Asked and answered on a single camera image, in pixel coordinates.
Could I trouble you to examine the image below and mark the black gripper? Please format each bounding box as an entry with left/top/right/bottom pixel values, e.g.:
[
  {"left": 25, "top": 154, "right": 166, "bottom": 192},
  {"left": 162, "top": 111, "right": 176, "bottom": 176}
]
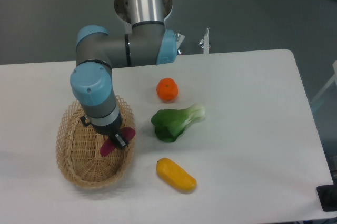
[{"left": 80, "top": 115, "right": 129, "bottom": 149}]

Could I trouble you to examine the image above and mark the purple sweet potato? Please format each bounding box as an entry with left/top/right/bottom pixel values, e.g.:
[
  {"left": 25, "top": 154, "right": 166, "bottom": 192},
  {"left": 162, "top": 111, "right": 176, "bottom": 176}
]
[{"left": 100, "top": 127, "right": 136, "bottom": 157}]

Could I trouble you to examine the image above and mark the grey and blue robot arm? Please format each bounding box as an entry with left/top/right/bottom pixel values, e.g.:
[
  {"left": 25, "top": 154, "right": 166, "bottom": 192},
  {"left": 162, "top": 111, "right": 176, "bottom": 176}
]
[{"left": 70, "top": 0, "right": 178, "bottom": 156}]

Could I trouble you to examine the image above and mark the woven wicker basket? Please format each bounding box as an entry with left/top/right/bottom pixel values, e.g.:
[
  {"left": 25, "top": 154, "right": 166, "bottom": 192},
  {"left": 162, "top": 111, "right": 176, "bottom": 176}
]
[{"left": 56, "top": 100, "right": 136, "bottom": 189}]

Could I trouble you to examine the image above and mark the green bok choy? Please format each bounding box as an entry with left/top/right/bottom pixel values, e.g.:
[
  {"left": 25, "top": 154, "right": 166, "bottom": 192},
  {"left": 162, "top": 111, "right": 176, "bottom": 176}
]
[{"left": 151, "top": 103, "right": 206, "bottom": 142}]

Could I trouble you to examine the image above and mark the yellow mango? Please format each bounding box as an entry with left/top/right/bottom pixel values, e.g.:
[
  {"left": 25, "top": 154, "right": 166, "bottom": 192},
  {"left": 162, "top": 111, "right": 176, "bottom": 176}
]
[{"left": 156, "top": 158, "right": 197, "bottom": 193}]

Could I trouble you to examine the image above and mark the orange mandarin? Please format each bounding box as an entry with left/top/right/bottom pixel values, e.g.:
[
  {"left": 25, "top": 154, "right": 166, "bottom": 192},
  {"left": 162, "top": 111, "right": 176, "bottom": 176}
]
[{"left": 156, "top": 78, "right": 179, "bottom": 102}]

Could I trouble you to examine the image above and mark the black device at table edge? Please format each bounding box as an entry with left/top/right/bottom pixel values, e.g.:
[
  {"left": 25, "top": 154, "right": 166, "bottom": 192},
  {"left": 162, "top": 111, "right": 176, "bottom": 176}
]
[{"left": 316, "top": 185, "right": 336, "bottom": 212}]

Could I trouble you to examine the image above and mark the white metal base frame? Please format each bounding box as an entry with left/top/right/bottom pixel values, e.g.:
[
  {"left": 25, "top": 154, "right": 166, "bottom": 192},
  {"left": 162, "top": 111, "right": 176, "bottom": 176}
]
[{"left": 175, "top": 33, "right": 185, "bottom": 55}]

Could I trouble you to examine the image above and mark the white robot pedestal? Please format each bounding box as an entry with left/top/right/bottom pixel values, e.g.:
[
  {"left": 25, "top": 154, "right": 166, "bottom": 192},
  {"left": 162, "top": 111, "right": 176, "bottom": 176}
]
[{"left": 114, "top": 0, "right": 173, "bottom": 33}]

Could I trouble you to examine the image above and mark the white clamp bracket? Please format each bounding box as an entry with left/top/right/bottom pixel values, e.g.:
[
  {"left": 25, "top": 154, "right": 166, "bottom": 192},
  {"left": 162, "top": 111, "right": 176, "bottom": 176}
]
[{"left": 199, "top": 27, "right": 211, "bottom": 55}]

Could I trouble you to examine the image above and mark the white frame at right edge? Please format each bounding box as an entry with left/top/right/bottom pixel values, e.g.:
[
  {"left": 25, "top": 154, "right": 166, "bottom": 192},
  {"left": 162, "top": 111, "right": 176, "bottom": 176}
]
[{"left": 310, "top": 61, "right": 336, "bottom": 113}]

